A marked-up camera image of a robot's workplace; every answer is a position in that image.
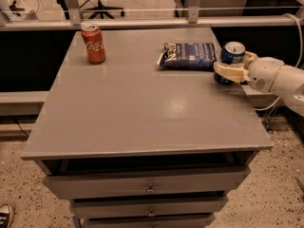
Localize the black white sneaker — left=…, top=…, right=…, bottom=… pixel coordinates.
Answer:
left=0, top=204, right=14, bottom=228

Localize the blue chip bag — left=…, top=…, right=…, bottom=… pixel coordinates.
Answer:
left=158, top=43, right=217, bottom=71

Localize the metal railing frame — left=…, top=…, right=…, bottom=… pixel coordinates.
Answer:
left=0, top=0, right=304, bottom=30

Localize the grey drawer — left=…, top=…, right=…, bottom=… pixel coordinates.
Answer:
left=87, top=214, right=214, bottom=228
left=71, top=196, right=228, bottom=219
left=45, top=166, right=250, bottom=200

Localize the blue pepsi can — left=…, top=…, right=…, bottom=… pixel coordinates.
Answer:
left=214, top=41, right=245, bottom=85

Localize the top grey drawer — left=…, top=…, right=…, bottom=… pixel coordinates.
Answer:
left=45, top=166, right=250, bottom=200

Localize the grey drawer cabinet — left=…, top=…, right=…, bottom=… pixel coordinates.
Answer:
left=20, top=27, right=274, bottom=228

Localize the middle grey drawer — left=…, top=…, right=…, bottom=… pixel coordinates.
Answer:
left=71, top=196, right=228, bottom=219

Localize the red coca-cola can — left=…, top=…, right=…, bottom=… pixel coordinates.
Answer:
left=82, top=24, right=105, bottom=64

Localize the bottom grey drawer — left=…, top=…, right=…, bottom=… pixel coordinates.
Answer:
left=87, top=214, right=214, bottom=228

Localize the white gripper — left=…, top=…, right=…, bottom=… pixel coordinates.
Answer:
left=214, top=51, right=285, bottom=93

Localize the white cable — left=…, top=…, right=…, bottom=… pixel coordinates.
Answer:
left=253, top=12, right=304, bottom=112

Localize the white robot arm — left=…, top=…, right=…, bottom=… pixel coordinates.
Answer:
left=214, top=51, right=304, bottom=116

